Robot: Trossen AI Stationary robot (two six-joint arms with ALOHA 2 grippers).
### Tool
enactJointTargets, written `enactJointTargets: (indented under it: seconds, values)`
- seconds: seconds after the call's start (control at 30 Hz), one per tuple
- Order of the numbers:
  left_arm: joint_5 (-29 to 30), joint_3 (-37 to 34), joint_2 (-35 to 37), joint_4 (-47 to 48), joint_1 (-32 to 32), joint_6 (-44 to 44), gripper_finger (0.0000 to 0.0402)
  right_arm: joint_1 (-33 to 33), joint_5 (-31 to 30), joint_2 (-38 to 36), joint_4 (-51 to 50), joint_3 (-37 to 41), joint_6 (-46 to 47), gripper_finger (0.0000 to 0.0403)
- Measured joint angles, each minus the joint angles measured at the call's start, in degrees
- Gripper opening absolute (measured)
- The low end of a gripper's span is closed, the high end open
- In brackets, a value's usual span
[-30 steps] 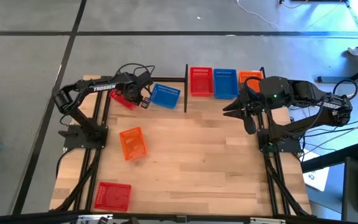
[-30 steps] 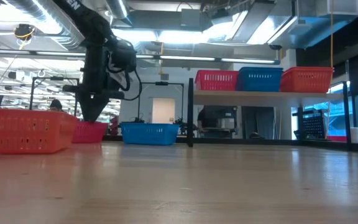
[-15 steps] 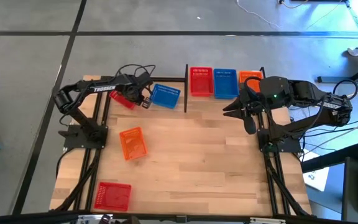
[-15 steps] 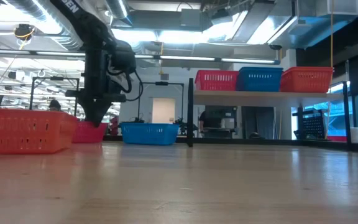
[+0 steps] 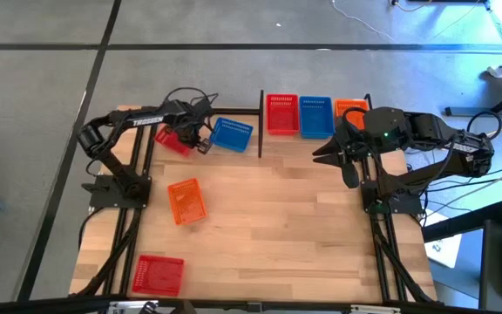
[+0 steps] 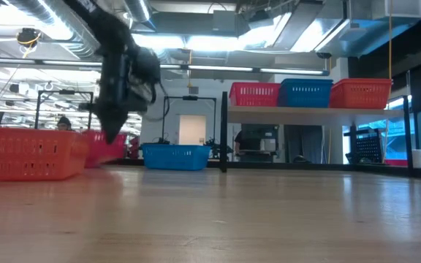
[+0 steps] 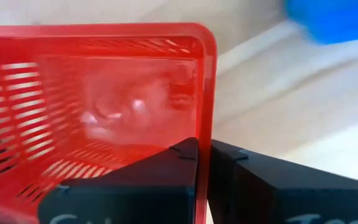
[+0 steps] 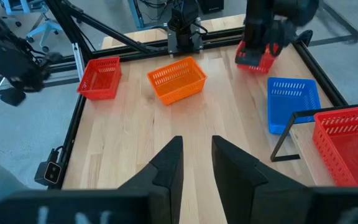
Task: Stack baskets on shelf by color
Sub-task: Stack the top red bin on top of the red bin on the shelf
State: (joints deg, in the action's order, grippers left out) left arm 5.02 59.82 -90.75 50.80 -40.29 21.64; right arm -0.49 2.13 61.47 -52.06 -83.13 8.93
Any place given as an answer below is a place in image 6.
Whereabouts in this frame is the red storage bin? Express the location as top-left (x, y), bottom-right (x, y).
top-left (383, 158), bottom-right (409, 167)

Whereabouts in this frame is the silver rectangular air duct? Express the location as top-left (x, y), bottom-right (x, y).
top-left (232, 0), bottom-right (421, 58)

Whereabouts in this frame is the black gantry frame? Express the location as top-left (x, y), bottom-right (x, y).
top-left (161, 94), bottom-right (218, 145)
top-left (34, 89), bottom-right (95, 131)

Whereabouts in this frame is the ceiling light strip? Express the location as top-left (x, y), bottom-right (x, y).
top-left (0, 58), bottom-right (104, 67)
top-left (159, 64), bottom-right (330, 77)

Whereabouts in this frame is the blue plastic basket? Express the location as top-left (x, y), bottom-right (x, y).
top-left (278, 82), bottom-right (334, 109)
top-left (140, 143), bottom-right (212, 172)
top-left (278, 77), bottom-right (335, 85)

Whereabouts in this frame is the wooden shelf with black frame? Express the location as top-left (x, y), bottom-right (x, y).
top-left (219, 91), bottom-right (415, 175)

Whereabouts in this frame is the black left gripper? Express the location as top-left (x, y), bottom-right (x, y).
top-left (94, 47), bottom-right (163, 145)

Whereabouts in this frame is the silver round air duct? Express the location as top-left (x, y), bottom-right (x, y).
top-left (7, 0), bottom-right (104, 59)

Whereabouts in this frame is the black aluminium rig frame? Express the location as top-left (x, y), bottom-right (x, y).
top-left (115, 159), bottom-right (421, 180)

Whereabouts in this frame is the black pegboard panel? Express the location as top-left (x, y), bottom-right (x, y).
top-left (344, 126), bottom-right (384, 164)

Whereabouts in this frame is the person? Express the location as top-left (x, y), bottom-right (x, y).
top-left (56, 115), bottom-right (74, 132)
top-left (233, 129), bottom-right (250, 159)

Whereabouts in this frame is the yellow hanging cord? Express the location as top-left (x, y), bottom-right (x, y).
top-left (387, 0), bottom-right (395, 80)

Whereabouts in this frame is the white door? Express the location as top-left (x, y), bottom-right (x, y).
top-left (178, 114), bottom-right (208, 146)

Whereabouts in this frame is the orange plastic basket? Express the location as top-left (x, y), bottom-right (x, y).
top-left (330, 77), bottom-right (393, 86)
top-left (329, 83), bottom-right (392, 110)
top-left (0, 126), bottom-right (90, 183)

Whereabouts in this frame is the red plastic basket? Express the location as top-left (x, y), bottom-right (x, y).
top-left (228, 82), bottom-right (281, 107)
top-left (81, 130), bottom-right (128, 169)

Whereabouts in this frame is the black cord reel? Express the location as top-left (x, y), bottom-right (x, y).
top-left (15, 27), bottom-right (43, 49)

